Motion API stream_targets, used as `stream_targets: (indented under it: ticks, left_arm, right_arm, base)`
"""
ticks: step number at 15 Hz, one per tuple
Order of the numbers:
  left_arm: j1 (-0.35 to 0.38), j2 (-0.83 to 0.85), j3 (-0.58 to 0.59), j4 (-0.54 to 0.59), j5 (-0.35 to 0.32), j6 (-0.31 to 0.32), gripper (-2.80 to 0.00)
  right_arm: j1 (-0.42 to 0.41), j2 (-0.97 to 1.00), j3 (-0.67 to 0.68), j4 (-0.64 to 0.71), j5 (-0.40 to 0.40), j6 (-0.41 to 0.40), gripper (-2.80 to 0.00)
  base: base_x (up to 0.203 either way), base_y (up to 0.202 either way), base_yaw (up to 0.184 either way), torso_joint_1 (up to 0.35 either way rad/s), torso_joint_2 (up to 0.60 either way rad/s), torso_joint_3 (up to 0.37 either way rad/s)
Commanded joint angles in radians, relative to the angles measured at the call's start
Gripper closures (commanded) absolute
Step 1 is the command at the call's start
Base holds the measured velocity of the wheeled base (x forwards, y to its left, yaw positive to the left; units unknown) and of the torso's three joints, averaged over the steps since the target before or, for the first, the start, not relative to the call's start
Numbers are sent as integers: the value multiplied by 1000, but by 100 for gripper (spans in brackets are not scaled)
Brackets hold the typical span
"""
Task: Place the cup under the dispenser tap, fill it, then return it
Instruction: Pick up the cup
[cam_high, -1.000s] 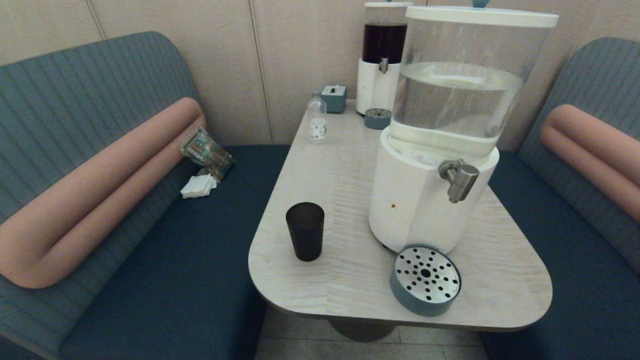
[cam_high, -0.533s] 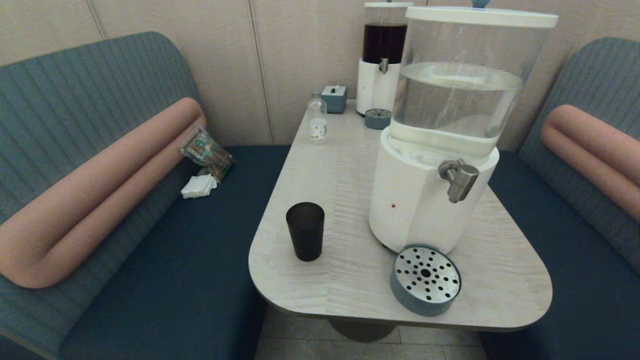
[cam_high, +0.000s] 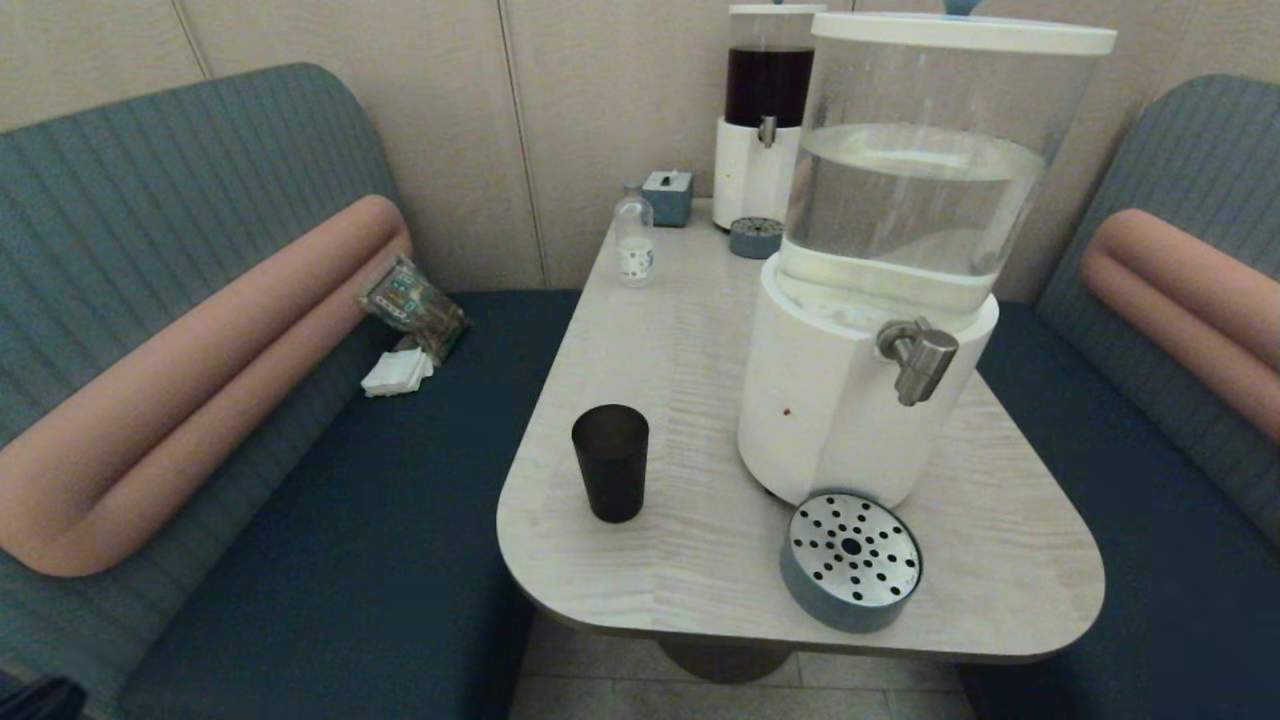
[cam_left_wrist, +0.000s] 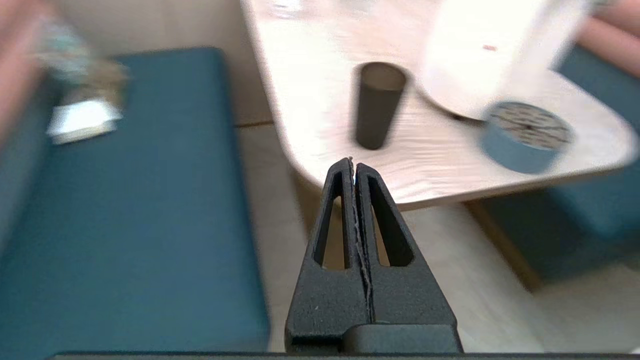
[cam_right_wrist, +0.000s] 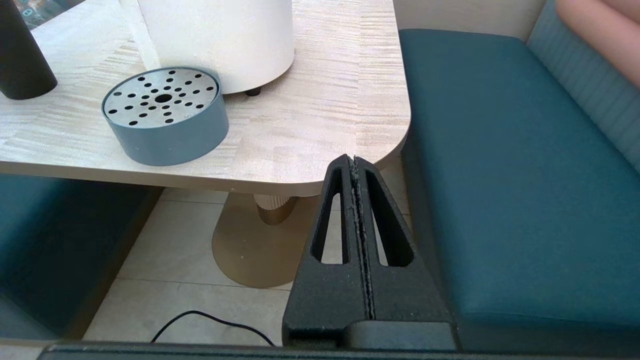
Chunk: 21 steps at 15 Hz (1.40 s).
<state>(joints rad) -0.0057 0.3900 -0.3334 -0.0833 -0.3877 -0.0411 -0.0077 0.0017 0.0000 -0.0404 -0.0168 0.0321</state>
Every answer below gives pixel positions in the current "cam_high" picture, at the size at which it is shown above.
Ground black plastic cup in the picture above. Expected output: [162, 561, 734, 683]
[572, 404, 650, 524]

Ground silver water dispenser tap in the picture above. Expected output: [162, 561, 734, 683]
[877, 318, 960, 407]

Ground small clear plastic bottle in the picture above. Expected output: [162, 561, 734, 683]
[614, 184, 656, 288]

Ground teal tissue box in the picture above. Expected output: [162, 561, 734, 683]
[642, 169, 694, 227]

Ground small blue drip tray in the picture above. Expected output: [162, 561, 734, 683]
[728, 216, 786, 260]

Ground large clear water dispenser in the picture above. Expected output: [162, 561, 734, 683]
[737, 12, 1118, 509]

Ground small dark drink dispenser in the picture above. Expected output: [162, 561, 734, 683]
[712, 3, 829, 233]

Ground clear plastic snack bag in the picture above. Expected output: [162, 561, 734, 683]
[358, 255, 469, 363]

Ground white paper napkins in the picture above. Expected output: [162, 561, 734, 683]
[360, 345, 435, 398]

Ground large blue perforated drip tray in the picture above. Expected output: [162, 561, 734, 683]
[780, 490, 924, 634]

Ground blue upholstered bench sofa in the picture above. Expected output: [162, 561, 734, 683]
[960, 74, 1280, 720]
[0, 62, 581, 720]

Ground pink bolster cushion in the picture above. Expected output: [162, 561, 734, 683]
[0, 194, 413, 578]
[1080, 208, 1280, 446]

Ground golden table pedestal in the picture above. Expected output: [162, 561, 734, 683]
[655, 638, 801, 686]

